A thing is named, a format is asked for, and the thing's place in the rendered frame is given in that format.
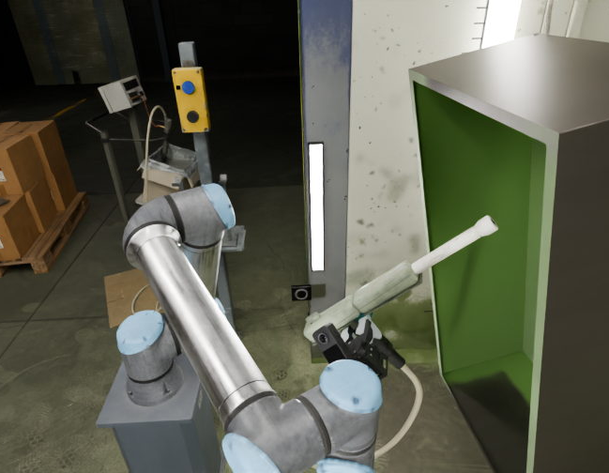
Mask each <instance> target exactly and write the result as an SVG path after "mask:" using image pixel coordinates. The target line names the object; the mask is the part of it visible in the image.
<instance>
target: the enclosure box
mask: <svg viewBox="0 0 609 473"><path fill-rule="evenodd" d="M408 74H409V83H410V92H411V101H412V110H413V119H414V129H415V137H416V147H417V156H418V165H419V183H420V191H421V201H422V210H423V219H424V228H425V237H426V246H427V254H428V253H430V252H432V251H434V250H436V249H437V248H439V247H441V246H442V245H444V244H445V243H447V242H449V241H450V240H452V239H454V238H455V237H457V236H458V235H460V234H461V233H463V232H465V231H466V230H468V229H470V228H471V227H473V226H475V224H476V223H477V222H478V221H479V220H480V219H482V218H484V217H485V216H487V215H488V216H490V217H491V218H492V219H493V220H494V221H495V223H496V225H497V227H498V229H497V230H496V231H495V232H493V233H491V234H490V235H488V236H482V237H480V238H478V239H477V240H475V241H473V242H472V243H470V244H468V245H467V246H465V247H463V248H461V249H460V250H458V251H457V252H455V253H453V254H452V255H450V256H448V257H447V258H445V259H443V260H442V261H440V262H438V263H437V264H435V265H433V266H431V267H429V273H430V283H431V291H432V301H433V310H434V327H435V337H436V345H437V355H438V364H439V372H440V375H441V377H442V379H443V381H444V383H445V385H446V386H447V388H448V390H449V393H450V395H451V396H452V398H453V400H454V402H455V403H456V405H457V407H458V408H459V410H460V412H461V414H462V416H463V418H464V420H465V422H466V424H467V426H468V428H469V429H470V431H471V433H472V435H473V436H474V438H475V439H476V441H477V443H478V445H479V447H480V450H481V451H482V453H483V455H484V457H485V459H486V461H487V462H488V464H489V466H490V468H491V469H492V471H493V472H494V473H609V42H603V41H597V40H589V39H581V38H568V37H561V36H553V35H545V34H538V35H536V36H534V34H532V35H529V36H525V37H521V38H516V39H513V40H509V41H506V42H502V43H498V44H496V45H492V46H489V47H485V48H482V49H478V50H475V51H472V52H468V53H462V54H459V55H455V56H452V57H449V58H445V59H442V60H438V61H435V62H432V63H428V64H425V65H421V66H418V67H414V68H411V69H408Z"/></svg>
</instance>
